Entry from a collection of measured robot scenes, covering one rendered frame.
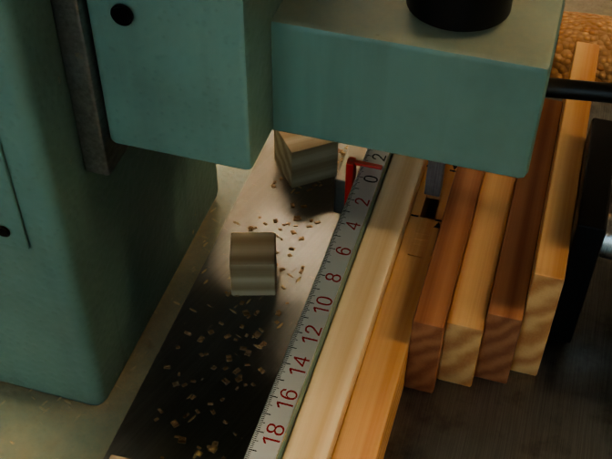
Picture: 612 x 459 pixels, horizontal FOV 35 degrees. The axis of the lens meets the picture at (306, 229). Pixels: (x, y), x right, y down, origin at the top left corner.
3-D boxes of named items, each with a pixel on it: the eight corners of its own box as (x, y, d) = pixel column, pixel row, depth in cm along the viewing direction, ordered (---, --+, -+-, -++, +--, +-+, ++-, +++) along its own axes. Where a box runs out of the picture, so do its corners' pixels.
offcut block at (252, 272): (276, 262, 72) (275, 231, 70) (276, 296, 70) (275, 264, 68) (233, 263, 72) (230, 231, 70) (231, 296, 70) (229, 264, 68)
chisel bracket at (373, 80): (521, 204, 50) (552, 69, 44) (265, 152, 53) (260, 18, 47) (539, 118, 55) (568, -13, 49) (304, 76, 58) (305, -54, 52)
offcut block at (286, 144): (318, 147, 82) (319, 111, 79) (337, 176, 79) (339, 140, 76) (273, 158, 81) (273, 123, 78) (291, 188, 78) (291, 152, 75)
